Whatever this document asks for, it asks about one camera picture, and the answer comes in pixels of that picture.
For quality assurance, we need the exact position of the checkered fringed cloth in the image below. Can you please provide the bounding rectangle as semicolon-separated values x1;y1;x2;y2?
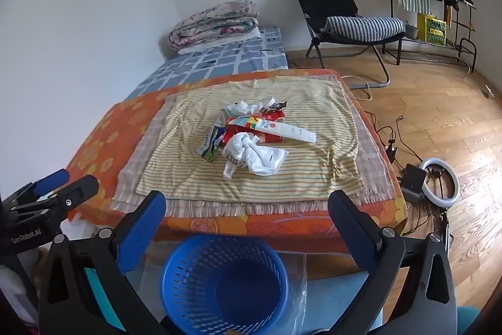
110;74;397;218

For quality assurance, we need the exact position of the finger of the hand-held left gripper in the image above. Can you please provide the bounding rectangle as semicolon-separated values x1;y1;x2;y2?
10;175;99;228
0;169;70;211

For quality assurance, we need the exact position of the red snack wrapper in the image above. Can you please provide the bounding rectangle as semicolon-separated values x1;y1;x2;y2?
223;109;287;145

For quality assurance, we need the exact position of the yellow striped cloth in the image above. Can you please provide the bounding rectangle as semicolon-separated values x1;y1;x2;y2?
136;77;365;202

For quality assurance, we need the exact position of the white cable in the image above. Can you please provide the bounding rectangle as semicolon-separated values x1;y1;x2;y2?
341;75;372;101

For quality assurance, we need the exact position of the black tripod stand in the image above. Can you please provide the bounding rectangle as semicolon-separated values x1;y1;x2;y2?
439;207;451;253

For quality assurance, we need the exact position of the folded floral quilt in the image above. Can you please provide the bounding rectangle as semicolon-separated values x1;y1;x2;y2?
168;0;261;51

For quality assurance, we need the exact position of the green white wrapper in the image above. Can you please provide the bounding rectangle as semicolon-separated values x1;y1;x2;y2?
196;123;226;162

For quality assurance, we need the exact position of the blue plastic waste basket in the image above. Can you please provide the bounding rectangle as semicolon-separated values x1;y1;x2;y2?
160;234;290;335

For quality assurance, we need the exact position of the blue checked bed sheet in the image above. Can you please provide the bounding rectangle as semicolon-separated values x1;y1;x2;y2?
123;26;290;100

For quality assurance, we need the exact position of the light blue mat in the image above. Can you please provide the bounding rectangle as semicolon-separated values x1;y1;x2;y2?
304;272;373;335

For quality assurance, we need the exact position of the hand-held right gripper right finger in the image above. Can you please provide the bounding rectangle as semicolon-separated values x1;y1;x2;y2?
327;190;459;335

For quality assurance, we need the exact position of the white printed carton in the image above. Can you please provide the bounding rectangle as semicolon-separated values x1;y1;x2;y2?
227;115;318;143

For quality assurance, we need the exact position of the white ring light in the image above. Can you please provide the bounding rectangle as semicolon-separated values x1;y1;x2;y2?
419;157;459;207

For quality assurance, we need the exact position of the white paper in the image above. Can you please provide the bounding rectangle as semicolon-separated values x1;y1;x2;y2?
223;96;277;116

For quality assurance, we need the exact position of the white plastic bag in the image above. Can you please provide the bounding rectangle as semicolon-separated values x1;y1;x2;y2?
223;132;289;179

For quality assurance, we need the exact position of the striped cushion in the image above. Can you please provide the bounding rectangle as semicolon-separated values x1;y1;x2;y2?
322;16;406;42

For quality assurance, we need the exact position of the black box device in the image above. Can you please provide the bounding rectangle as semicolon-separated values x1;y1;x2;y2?
399;163;427;203

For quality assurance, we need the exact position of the orange floral blanket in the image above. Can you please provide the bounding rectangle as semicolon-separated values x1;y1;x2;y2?
65;68;409;253

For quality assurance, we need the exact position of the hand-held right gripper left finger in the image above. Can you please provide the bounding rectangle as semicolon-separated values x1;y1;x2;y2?
38;191;169;335

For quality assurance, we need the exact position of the yellow crate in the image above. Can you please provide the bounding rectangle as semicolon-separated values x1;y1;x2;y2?
416;12;448;46

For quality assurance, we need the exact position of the black clothes rack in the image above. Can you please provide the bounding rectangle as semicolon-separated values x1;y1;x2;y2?
378;0;477;73

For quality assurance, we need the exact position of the white folded sheet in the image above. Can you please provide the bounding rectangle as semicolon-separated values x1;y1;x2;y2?
176;28;261;56

